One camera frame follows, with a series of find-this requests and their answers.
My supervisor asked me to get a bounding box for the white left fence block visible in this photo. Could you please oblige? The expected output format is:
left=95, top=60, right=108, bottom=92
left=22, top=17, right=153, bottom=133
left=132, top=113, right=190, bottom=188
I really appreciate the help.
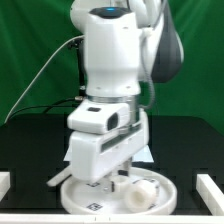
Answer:
left=0, top=172, right=10, bottom=201

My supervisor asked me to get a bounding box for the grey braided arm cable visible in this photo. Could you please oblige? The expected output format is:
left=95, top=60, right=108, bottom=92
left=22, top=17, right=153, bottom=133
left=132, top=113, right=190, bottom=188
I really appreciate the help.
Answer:
left=139, top=29, right=158, bottom=111

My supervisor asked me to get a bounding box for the white front rail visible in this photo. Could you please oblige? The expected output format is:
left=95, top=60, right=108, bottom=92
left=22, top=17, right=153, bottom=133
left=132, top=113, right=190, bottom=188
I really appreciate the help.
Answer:
left=0, top=214, right=224, bottom=224

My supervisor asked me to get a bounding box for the white cable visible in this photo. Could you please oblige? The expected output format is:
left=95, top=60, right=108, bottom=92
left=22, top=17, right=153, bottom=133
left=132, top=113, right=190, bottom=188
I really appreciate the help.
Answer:
left=3, top=34, right=86, bottom=124

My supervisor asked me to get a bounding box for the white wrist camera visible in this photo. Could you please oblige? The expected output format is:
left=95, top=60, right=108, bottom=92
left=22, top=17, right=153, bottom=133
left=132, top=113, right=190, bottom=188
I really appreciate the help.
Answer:
left=67, top=100, right=130, bottom=134

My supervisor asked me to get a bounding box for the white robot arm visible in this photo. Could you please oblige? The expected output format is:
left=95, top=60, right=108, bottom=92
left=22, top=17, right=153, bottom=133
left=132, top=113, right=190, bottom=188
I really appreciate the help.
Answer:
left=67, top=0, right=184, bottom=183

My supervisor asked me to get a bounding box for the black cable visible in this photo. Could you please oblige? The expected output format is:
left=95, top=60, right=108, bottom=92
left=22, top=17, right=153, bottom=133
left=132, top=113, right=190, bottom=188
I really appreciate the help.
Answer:
left=6, top=97, right=88, bottom=123

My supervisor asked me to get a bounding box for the white table base plate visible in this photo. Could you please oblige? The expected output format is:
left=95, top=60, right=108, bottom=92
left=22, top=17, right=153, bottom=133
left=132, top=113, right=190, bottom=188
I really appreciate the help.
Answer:
left=47, top=166, right=71, bottom=187

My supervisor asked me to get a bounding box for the white fence block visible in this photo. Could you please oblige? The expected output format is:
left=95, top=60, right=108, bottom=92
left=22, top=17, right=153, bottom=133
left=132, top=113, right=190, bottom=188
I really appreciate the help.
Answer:
left=0, top=172, right=10, bottom=201
left=196, top=174, right=224, bottom=216

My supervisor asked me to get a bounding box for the green backdrop curtain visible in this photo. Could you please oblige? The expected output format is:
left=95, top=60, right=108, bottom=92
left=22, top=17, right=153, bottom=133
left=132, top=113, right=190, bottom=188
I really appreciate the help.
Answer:
left=0, top=0, right=224, bottom=129

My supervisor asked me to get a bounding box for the black camera stand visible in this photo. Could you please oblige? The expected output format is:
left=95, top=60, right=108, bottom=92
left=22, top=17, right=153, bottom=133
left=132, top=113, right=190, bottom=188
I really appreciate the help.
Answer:
left=76, top=43, right=86, bottom=104

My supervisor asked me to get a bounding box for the white round table top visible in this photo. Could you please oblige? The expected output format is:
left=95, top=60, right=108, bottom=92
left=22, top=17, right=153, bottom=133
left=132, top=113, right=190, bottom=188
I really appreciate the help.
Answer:
left=61, top=167, right=177, bottom=215

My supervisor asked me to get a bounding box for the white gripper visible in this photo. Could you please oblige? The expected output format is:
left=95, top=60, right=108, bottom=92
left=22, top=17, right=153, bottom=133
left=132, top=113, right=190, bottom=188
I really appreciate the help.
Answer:
left=69, top=109, right=149, bottom=183

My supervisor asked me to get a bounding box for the white right fence block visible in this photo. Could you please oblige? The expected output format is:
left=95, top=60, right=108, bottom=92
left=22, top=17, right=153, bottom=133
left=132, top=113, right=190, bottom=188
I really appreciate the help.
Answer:
left=196, top=174, right=224, bottom=216

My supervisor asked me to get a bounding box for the white marker sheet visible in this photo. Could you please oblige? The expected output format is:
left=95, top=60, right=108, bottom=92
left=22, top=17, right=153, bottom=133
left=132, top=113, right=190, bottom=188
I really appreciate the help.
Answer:
left=64, top=146, right=154, bottom=163

